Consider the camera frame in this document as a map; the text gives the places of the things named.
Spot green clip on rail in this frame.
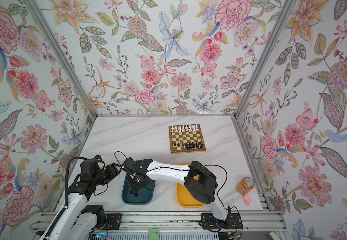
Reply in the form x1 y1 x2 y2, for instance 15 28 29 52
148 229 160 240

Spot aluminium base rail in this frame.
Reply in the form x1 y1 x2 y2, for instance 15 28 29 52
29 211 288 235

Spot orange drink can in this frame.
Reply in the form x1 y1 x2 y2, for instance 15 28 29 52
236 177 255 195

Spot yellow plastic tray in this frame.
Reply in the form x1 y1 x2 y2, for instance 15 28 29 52
175 162 208 209

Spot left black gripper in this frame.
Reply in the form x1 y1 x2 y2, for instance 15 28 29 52
92 162 124 187

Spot wooden chess board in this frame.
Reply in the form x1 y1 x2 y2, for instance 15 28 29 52
168 124 206 154

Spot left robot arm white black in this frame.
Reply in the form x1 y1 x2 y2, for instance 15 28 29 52
40 156 121 240

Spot pink pig toy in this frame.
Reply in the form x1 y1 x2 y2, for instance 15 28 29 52
243 195 251 205

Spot dark teal plastic tray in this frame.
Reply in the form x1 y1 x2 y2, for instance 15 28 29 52
121 173 155 205

